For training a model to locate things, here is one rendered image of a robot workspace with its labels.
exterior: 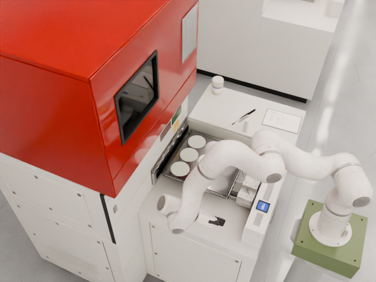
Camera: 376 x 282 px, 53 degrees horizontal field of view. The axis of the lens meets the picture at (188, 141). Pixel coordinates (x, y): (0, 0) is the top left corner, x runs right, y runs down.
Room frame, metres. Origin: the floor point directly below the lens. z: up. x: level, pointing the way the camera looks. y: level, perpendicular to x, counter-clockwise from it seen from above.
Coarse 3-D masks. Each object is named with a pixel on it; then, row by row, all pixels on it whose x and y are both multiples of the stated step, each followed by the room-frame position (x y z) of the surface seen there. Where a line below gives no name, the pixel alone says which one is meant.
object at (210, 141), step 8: (184, 144) 1.43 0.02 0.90; (208, 144) 1.44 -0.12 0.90; (200, 152) 1.38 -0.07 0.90; (176, 160) 1.32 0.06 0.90; (168, 168) 1.26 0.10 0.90; (192, 168) 1.26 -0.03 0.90; (232, 168) 1.27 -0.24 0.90; (176, 176) 1.20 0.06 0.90; (184, 176) 1.21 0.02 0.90; (224, 176) 1.21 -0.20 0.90; (232, 176) 1.21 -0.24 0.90; (216, 184) 1.16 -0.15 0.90; (224, 184) 1.16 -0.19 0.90; (224, 192) 1.11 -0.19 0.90
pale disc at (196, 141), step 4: (192, 136) 1.50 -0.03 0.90; (196, 136) 1.50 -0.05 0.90; (200, 136) 1.50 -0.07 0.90; (188, 140) 1.46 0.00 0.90; (192, 140) 1.47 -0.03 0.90; (196, 140) 1.47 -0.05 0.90; (200, 140) 1.47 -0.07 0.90; (204, 140) 1.47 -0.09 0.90; (192, 144) 1.43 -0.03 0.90; (196, 144) 1.44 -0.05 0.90; (200, 144) 1.44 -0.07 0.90; (204, 144) 1.44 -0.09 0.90
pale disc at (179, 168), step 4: (172, 164) 1.28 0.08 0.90; (176, 164) 1.28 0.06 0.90; (180, 164) 1.28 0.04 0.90; (184, 164) 1.29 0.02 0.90; (172, 168) 1.26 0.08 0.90; (176, 168) 1.26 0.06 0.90; (180, 168) 1.26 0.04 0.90; (184, 168) 1.26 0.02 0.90; (188, 168) 1.26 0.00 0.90; (172, 172) 1.23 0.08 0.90; (176, 172) 1.23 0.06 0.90; (180, 172) 1.23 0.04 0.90; (184, 172) 1.23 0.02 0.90; (188, 172) 1.23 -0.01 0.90
